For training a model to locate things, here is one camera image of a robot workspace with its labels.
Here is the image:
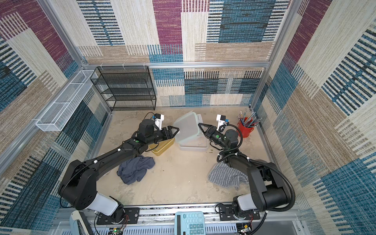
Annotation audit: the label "yellow lunch box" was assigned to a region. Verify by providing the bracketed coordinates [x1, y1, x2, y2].
[149, 138, 175, 156]

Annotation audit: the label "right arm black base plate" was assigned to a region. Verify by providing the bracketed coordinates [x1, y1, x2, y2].
[214, 203, 261, 221]

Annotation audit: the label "pens in red cup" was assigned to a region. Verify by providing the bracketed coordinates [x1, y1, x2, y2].
[238, 111, 262, 128]

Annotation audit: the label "red pen holder cup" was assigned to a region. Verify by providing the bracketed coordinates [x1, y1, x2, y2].
[238, 121, 254, 138]

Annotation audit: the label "translucent lunch box lid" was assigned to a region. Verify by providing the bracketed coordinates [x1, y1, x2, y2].
[173, 112, 200, 144]

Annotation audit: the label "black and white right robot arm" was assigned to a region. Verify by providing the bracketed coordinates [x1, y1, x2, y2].
[198, 122, 296, 218]

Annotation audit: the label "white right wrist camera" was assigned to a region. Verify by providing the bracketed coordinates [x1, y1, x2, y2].
[216, 115, 227, 131]

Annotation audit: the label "dark blue cloth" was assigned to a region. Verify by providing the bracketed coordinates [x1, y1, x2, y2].
[117, 155, 155, 185]

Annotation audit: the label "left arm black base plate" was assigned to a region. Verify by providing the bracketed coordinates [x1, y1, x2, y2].
[96, 208, 140, 225]

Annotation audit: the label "grey striped cloth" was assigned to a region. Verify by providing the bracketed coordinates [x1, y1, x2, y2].
[208, 163, 249, 190]

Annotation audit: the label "white wire mesh basket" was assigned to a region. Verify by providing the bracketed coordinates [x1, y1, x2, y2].
[36, 70, 94, 132]

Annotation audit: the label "white handheld device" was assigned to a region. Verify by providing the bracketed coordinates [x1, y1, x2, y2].
[70, 211, 94, 235]

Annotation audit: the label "black wire mesh shelf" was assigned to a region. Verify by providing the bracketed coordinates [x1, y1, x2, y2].
[90, 66, 157, 111]

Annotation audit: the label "aluminium front rail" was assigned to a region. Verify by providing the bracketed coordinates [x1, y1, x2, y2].
[55, 202, 300, 227]

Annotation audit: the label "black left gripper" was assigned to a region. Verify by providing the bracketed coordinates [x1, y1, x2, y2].
[147, 127, 181, 147]

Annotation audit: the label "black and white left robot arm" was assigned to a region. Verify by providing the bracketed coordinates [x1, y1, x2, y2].
[58, 119, 180, 224]

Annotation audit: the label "teal calculator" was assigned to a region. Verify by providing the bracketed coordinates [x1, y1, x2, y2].
[174, 211, 206, 235]

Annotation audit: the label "translucent white lunch box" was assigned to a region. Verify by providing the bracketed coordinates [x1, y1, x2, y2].
[178, 136, 209, 152]

